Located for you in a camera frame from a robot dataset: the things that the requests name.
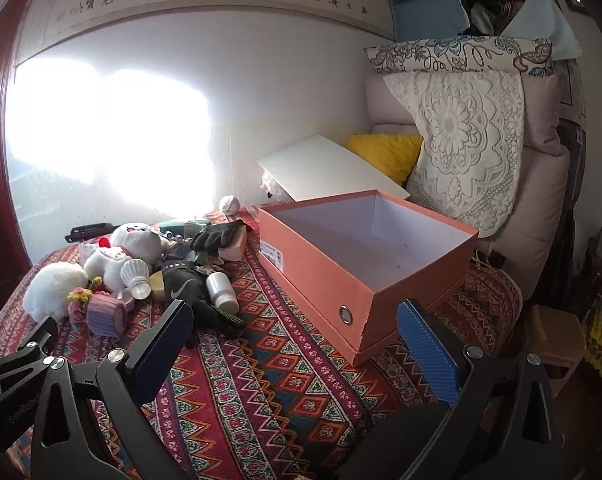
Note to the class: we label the teal case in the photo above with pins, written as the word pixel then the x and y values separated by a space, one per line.
pixel 178 225

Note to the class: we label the calligraphy wall scroll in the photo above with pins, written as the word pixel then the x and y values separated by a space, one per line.
pixel 221 0

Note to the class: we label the black glove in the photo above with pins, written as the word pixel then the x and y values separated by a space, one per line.
pixel 216 236
pixel 186 290

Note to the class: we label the red patterned tablecloth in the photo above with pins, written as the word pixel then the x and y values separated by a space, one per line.
pixel 281 390

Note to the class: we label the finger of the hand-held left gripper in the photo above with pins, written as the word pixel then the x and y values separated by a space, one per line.
pixel 11 390

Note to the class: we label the light blue cushion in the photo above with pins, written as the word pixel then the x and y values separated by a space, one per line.
pixel 538 17

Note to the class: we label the black umbrella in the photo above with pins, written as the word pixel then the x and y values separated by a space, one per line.
pixel 88 231

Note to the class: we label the white plastic bottle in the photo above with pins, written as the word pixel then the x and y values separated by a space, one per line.
pixel 221 290

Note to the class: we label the orange cardboard box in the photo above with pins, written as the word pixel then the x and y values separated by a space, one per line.
pixel 311 280

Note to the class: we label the white lace cloth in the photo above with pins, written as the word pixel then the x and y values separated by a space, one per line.
pixel 461 135

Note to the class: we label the round white plush toy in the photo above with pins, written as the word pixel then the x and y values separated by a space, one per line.
pixel 53 287

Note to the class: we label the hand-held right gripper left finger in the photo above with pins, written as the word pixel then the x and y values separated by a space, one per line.
pixel 167 342

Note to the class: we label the white plush bear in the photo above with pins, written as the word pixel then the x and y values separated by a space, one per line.
pixel 131 250

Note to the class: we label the yellow pillow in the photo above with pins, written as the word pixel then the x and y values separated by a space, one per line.
pixel 388 152

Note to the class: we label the white light bulb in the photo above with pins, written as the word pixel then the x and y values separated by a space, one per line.
pixel 137 277

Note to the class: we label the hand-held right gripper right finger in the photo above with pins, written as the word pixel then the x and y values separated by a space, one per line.
pixel 426 355

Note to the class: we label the white ball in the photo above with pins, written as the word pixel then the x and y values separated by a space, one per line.
pixel 228 204

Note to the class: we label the orange plastic stool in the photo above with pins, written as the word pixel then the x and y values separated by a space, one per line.
pixel 556 340

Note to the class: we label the small pink box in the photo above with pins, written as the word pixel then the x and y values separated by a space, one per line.
pixel 233 247

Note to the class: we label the pink knitted pouch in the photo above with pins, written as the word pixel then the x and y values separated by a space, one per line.
pixel 106 316

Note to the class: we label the black power adapter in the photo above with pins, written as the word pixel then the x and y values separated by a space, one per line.
pixel 493 260

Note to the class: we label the floral pillow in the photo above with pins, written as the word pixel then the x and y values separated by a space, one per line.
pixel 446 55

